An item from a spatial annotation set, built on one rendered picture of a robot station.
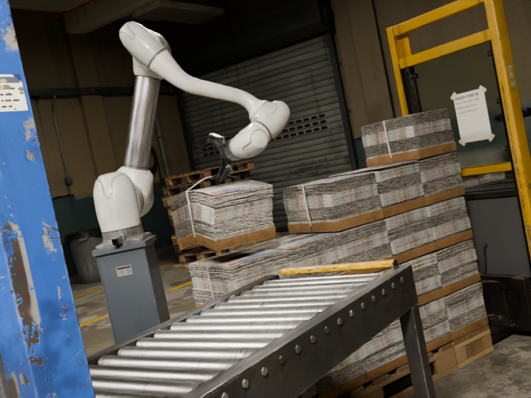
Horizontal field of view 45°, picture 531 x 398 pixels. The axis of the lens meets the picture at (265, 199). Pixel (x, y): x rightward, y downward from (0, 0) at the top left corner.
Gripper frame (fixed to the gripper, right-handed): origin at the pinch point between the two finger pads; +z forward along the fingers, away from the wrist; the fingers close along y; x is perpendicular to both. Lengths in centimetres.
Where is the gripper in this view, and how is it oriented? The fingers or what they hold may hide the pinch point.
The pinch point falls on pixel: (209, 160)
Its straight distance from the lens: 270.3
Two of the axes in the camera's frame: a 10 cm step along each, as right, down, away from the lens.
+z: -5.3, 1.5, 8.3
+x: 8.2, -1.8, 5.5
